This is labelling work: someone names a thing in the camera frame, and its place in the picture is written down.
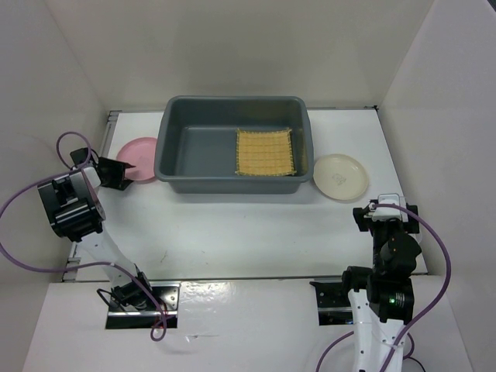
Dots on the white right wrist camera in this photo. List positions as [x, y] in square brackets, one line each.
[387, 207]

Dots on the woven bamboo mat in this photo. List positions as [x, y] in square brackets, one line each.
[264, 154]

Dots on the grey plastic bin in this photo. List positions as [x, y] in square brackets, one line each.
[196, 151]

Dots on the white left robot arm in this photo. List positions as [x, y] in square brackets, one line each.
[129, 285]

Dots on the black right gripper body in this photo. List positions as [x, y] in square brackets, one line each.
[381, 231]

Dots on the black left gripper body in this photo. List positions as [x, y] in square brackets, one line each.
[98, 162]

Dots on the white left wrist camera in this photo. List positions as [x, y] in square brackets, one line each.
[92, 175]

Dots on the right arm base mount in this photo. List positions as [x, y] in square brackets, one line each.
[333, 305]

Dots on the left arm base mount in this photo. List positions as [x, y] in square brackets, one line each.
[127, 317]

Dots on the cream plate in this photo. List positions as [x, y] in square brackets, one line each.
[340, 177]

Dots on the pink plate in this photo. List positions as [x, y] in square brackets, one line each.
[139, 153]

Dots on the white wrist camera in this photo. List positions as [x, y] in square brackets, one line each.
[92, 175]
[387, 207]

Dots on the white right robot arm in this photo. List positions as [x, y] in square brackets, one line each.
[381, 296]

